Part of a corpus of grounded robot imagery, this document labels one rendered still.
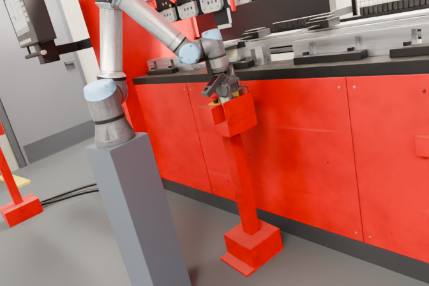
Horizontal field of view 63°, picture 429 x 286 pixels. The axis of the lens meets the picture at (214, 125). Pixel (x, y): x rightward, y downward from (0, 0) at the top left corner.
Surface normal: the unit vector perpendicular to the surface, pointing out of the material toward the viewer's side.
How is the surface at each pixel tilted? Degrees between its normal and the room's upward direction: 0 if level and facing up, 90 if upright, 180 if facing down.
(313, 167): 90
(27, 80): 90
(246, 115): 90
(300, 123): 90
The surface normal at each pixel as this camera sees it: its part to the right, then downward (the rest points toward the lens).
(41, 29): 0.66, 0.07
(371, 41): -0.71, 0.34
